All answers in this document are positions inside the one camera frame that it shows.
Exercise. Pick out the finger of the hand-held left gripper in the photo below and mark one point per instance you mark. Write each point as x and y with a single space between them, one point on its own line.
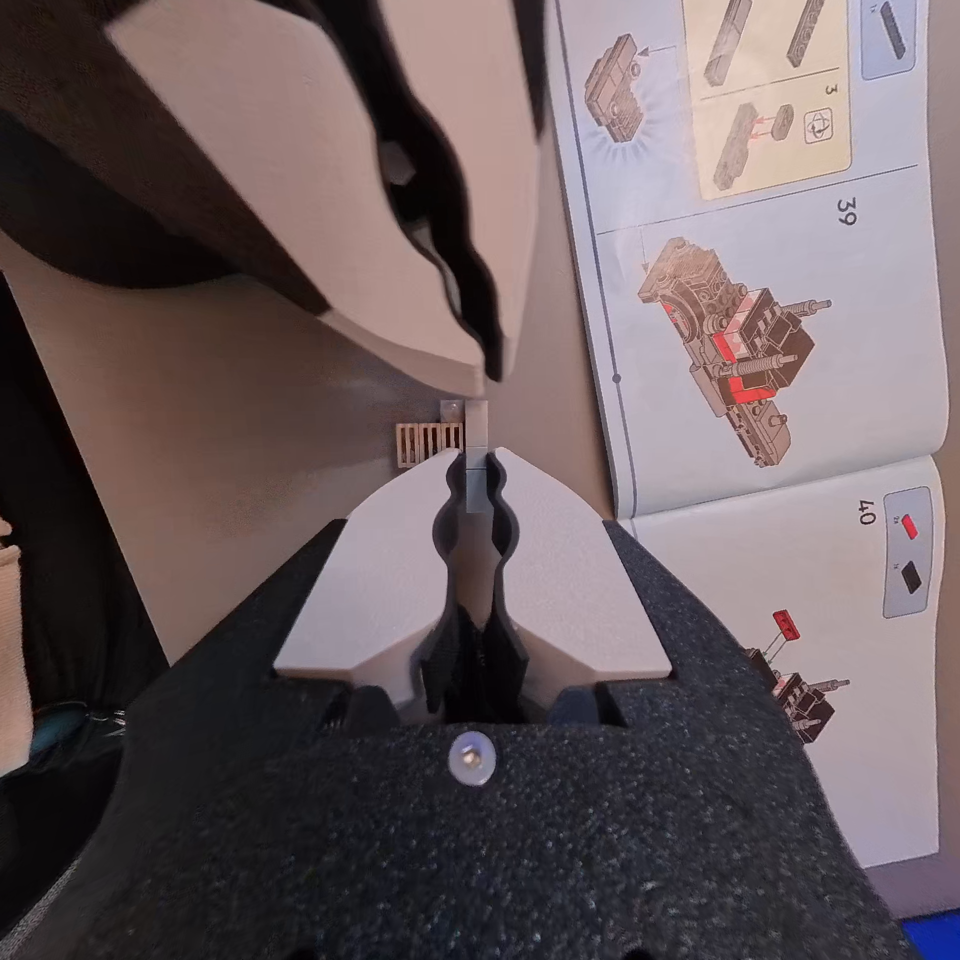
495 150
262 150

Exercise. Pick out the grey grille lego assembly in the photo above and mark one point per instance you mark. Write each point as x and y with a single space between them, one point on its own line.
424 442

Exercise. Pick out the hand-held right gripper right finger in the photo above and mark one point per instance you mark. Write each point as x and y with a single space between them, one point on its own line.
585 592

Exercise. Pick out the person's cream hoodie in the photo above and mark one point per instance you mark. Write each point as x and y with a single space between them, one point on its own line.
13 637

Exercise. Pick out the long grey lego brick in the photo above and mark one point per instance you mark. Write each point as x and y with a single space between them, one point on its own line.
477 435

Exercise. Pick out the lego instruction booklet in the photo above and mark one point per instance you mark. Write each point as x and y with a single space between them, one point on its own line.
750 247

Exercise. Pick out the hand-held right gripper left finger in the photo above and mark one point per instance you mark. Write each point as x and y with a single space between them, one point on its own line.
375 592

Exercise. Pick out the blue plastic bin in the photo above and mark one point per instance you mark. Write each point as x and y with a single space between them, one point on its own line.
934 941

